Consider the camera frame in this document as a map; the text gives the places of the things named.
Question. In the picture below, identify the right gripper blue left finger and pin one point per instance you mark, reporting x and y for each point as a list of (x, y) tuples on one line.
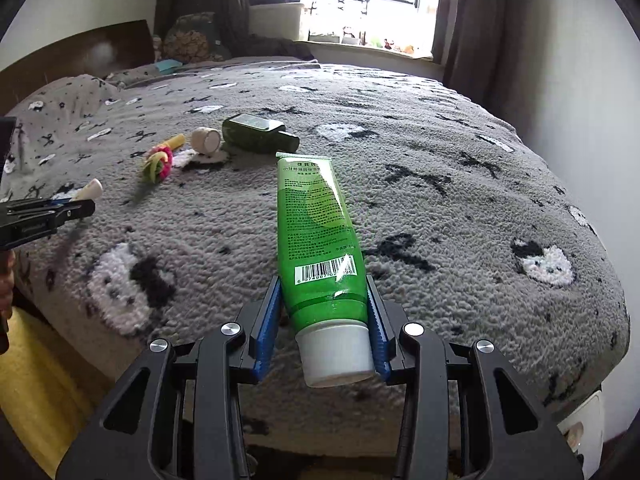
[(260, 323)]

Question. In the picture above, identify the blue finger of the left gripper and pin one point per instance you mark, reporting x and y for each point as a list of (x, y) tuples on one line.
[(36, 204), (20, 228)]

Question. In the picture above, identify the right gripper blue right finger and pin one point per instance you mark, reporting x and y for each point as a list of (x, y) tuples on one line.
[(385, 322)]

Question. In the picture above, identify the cream small tube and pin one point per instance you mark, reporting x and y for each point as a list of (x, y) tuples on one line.
[(91, 191)]

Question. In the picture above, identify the green tube white cap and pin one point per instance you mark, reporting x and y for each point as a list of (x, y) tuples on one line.
[(322, 273)]

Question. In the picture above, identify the colourful chenille scrunchie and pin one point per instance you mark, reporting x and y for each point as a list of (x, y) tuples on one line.
[(157, 165)]

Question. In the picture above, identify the white bandage roll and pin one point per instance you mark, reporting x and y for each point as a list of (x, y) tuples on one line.
[(205, 141)]

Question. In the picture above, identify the dark green bottle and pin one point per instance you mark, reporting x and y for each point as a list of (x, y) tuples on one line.
[(258, 135)]

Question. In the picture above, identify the bright bedroom window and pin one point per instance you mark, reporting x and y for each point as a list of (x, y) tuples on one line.
[(403, 26)]

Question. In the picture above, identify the person left hand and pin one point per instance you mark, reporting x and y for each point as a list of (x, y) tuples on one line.
[(7, 261)]

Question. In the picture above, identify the grey patterned fleece bed blanket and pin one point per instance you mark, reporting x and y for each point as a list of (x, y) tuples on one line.
[(205, 170)]

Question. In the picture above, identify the small yellow tube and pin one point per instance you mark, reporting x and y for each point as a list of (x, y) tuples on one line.
[(174, 143)]

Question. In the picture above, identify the dark wooden headboard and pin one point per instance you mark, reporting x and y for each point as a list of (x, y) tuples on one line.
[(98, 52)]

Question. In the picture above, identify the patterned dark cushion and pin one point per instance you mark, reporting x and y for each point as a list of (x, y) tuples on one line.
[(195, 38)]

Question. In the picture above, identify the brown left curtain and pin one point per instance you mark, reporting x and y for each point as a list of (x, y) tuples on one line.
[(232, 23)]

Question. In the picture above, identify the brown curtain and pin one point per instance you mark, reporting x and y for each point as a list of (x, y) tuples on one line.
[(468, 40), (232, 23)]

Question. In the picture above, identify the white storage box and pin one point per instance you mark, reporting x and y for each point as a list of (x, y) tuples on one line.
[(278, 20)]

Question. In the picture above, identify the brown right curtain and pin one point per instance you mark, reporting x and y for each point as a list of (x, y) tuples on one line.
[(468, 40)]

